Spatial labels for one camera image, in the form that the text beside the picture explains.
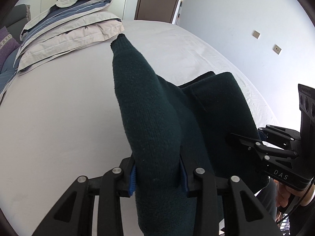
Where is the dark green knit sweater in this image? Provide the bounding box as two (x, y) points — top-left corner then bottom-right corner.
(110, 34), (269, 235)

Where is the person's right hand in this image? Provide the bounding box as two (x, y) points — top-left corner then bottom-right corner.
(274, 180), (294, 207)

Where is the dark jacket right sleeve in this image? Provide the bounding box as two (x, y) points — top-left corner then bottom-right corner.
(256, 178), (277, 220)

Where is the white bed sheet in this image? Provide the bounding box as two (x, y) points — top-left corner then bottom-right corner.
(1, 21), (268, 235)

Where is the blue pillow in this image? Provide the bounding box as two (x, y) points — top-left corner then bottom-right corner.
(1, 48), (20, 102)

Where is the purple patterned cushion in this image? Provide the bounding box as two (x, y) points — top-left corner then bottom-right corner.
(0, 26), (20, 70)

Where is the brown wooden door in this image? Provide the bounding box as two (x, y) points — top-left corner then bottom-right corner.
(134, 0), (179, 23)

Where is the dark grey headboard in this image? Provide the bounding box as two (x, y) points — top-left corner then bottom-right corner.
(3, 4), (31, 34)

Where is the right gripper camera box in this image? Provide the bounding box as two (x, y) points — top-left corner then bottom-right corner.
(298, 84), (314, 176)

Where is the beige wall socket lower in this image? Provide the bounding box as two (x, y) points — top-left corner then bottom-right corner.
(273, 44), (281, 54)

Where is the beige wall socket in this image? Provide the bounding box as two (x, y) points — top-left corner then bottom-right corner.
(273, 44), (281, 54)
(253, 31), (260, 39)

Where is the beige wall socket upper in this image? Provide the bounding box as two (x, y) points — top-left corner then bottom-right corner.
(253, 31), (260, 39)

